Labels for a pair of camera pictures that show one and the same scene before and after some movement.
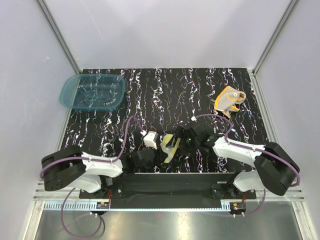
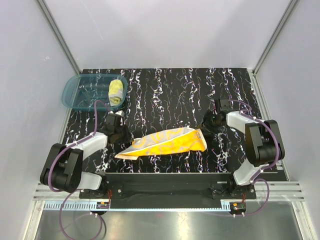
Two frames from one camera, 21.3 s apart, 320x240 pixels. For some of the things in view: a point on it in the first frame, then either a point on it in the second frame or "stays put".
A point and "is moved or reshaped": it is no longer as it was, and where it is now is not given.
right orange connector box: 237,207 stays put
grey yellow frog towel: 170,151 → 116,92
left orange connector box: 102,205 stays put
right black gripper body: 188,146 → 210,122
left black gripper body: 155,161 → 123,136
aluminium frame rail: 44,200 stays put
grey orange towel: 227,100 is moved or reshaped
